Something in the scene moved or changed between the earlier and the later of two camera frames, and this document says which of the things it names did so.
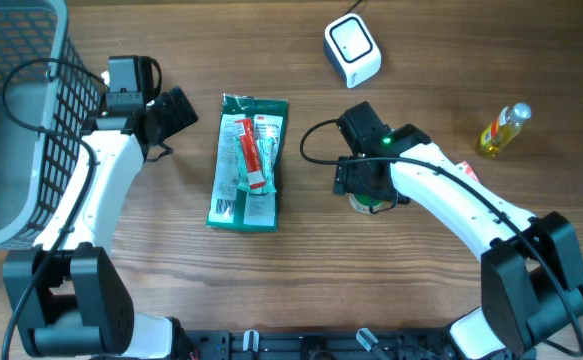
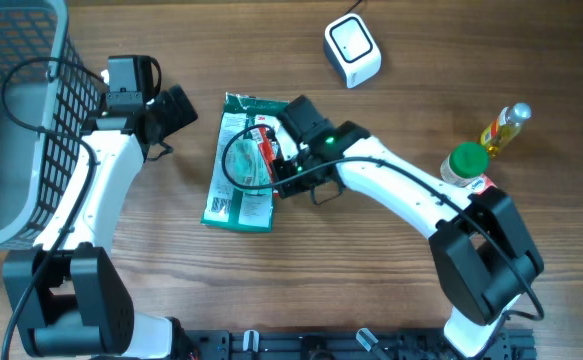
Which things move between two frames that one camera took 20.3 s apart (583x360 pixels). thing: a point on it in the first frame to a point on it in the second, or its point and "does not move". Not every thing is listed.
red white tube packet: x=244 y=128 to x=266 y=150
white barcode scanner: x=351 y=50 does not move
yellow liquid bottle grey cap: x=503 y=129 does not move
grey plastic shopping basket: x=32 y=95 does not move
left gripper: x=173 y=120 does not move
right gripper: x=346 y=180 to x=287 y=186
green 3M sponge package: x=247 y=163 does not move
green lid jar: x=361 y=203 to x=466 y=162
